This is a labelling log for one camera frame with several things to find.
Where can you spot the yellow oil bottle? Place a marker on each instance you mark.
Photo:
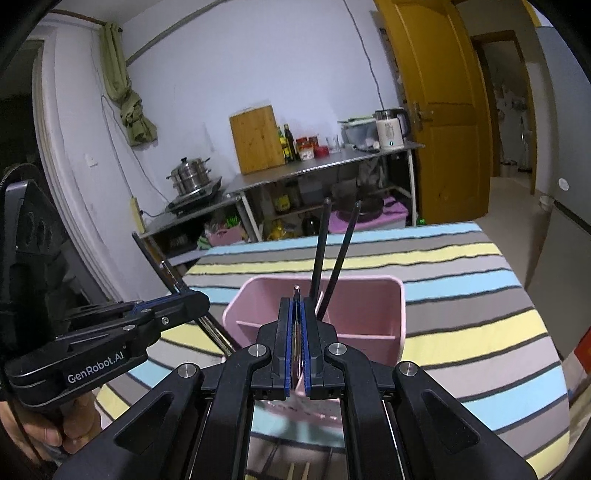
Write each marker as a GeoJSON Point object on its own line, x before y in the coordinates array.
{"type": "Point", "coordinates": [281, 145]}

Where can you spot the person's left hand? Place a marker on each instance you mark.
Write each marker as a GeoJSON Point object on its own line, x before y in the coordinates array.
{"type": "Point", "coordinates": [46, 434]}

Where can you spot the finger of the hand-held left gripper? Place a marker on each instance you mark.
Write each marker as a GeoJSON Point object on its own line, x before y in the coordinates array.
{"type": "Point", "coordinates": [152, 304]}
{"type": "Point", "coordinates": [184, 311]}

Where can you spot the clear plastic container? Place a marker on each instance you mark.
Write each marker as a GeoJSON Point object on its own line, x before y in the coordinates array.
{"type": "Point", "coordinates": [360, 134]}

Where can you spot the wooden cutting board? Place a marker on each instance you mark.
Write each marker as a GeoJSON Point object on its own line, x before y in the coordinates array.
{"type": "Point", "coordinates": [256, 138]}

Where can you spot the drinking glass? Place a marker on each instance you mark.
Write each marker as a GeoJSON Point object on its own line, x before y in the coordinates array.
{"type": "Point", "coordinates": [333, 144]}

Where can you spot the black chopstick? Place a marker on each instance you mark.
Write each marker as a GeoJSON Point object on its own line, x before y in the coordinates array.
{"type": "Point", "coordinates": [152, 255]}
{"type": "Point", "coordinates": [343, 249]}
{"type": "Point", "coordinates": [322, 249]}

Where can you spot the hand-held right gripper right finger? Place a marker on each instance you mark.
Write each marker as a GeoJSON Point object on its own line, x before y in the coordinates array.
{"type": "Point", "coordinates": [307, 337]}

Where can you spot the pink plastic utensil basket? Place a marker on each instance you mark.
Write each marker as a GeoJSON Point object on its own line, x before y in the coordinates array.
{"type": "Point", "coordinates": [364, 309]}

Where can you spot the pale bamboo chopstick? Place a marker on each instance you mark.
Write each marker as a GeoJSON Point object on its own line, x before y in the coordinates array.
{"type": "Point", "coordinates": [291, 473]}
{"type": "Point", "coordinates": [305, 471]}

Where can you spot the pink plastic basin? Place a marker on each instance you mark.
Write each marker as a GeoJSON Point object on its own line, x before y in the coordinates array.
{"type": "Point", "coordinates": [392, 212]}

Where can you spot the white electric kettle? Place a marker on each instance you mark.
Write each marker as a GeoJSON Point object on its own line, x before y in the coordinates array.
{"type": "Point", "coordinates": [390, 129]}

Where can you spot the steel kitchen counter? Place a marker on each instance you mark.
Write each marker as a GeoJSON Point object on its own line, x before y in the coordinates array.
{"type": "Point", "coordinates": [323, 161]}

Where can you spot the steel steamer pot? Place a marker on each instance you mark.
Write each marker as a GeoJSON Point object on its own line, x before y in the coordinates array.
{"type": "Point", "coordinates": [190, 175]}

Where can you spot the grey refrigerator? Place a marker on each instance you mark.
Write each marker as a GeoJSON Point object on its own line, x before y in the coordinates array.
{"type": "Point", "coordinates": [568, 184]}

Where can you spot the green knotted curtain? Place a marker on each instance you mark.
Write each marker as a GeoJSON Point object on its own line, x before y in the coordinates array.
{"type": "Point", "coordinates": [124, 83]}

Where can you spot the beige power strip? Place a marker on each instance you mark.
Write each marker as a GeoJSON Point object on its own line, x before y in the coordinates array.
{"type": "Point", "coordinates": [137, 214]}

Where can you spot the low steel stove stand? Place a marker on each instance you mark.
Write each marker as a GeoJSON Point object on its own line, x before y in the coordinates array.
{"type": "Point", "coordinates": [184, 221]}

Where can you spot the grey metallic chopstick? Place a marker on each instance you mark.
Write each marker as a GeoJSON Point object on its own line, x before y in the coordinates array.
{"type": "Point", "coordinates": [171, 272]}

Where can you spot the dark oil bottle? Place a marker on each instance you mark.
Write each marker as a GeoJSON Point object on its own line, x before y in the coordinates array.
{"type": "Point", "coordinates": [291, 143]}

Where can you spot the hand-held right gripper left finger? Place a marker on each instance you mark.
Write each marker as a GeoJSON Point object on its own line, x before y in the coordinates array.
{"type": "Point", "coordinates": [288, 337]}

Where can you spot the black induction cooker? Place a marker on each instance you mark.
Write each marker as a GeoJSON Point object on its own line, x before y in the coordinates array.
{"type": "Point", "coordinates": [194, 201]}

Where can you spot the yellow wooden door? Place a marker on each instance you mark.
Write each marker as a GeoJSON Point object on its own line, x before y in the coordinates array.
{"type": "Point", "coordinates": [438, 101]}

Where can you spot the striped tablecloth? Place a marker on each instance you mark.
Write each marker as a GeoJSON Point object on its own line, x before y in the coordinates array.
{"type": "Point", "coordinates": [461, 286]}

